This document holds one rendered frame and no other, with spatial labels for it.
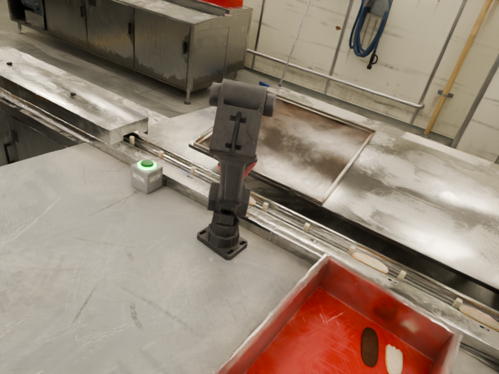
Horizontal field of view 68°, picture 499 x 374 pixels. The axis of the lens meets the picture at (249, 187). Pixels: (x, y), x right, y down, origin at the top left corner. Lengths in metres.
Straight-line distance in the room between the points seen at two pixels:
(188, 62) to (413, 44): 2.41
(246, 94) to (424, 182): 0.89
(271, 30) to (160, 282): 4.53
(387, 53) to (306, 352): 4.12
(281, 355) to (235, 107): 0.51
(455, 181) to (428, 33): 3.28
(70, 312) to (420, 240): 0.91
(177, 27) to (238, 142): 3.31
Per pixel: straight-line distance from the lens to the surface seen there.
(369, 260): 1.07
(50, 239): 1.06
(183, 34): 3.85
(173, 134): 1.55
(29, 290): 0.95
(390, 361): 0.92
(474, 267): 1.19
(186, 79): 3.91
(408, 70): 4.68
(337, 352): 0.89
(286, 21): 5.09
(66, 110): 1.49
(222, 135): 0.62
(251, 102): 0.62
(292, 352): 0.85
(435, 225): 1.24
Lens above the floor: 1.51
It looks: 33 degrees down
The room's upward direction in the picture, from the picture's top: 11 degrees clockwise
